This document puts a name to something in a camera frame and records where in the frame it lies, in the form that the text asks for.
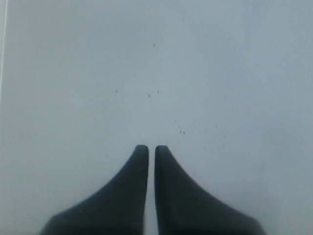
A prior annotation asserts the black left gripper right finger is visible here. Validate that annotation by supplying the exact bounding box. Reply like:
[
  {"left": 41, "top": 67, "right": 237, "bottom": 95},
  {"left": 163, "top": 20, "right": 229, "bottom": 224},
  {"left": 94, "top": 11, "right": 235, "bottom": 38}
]
[{"left": 154, "top": 145, "right": 265, "bottom": 235}]

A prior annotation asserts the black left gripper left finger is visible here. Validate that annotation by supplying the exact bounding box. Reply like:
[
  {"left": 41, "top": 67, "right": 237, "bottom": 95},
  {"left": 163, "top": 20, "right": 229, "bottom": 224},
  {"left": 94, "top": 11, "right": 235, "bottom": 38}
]
[{"left": 40, "top": 145, "right": 149, "bottom": 235}]

